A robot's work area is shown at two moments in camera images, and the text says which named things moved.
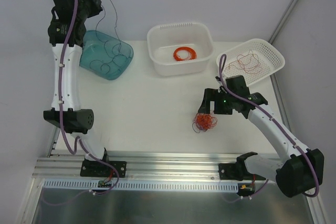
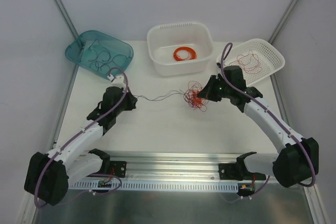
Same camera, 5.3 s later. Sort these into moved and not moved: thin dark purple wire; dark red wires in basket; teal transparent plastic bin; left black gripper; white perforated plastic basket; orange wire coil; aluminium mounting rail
Moved: left black gripper; thin dark purple wire
Not moved: white perforated plastic basket; dark red wires in basket; teal transparent plastic bin; aluminium mounting rail; orange wire coil
